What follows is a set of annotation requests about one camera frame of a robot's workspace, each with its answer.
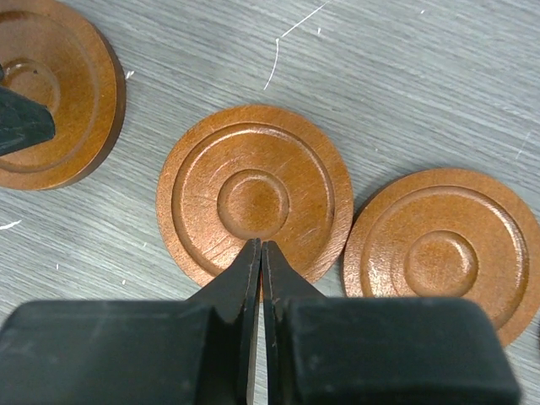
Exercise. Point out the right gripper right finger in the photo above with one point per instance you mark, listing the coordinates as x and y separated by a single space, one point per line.
324 350

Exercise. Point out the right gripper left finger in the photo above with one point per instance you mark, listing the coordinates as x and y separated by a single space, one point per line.
195 351

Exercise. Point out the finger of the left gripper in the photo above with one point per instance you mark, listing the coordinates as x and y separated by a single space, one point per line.
23 122

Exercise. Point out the dark wooden coaster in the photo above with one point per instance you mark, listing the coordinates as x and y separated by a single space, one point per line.
254 172
449 232
53 55

